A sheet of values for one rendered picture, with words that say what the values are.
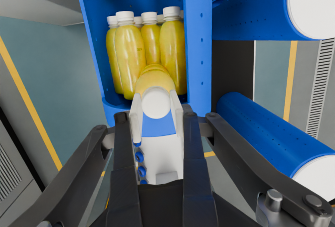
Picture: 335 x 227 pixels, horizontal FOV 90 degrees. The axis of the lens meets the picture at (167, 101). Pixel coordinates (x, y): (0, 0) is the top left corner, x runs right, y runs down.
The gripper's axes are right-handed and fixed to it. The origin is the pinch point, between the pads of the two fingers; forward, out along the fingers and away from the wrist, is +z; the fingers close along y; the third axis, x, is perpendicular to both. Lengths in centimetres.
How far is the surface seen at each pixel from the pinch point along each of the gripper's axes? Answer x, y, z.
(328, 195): -63, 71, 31
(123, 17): 12.8, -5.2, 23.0
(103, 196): -63, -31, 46
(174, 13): 12.8, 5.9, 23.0
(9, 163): -83, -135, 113
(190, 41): 7.0, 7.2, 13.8
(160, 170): -48, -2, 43
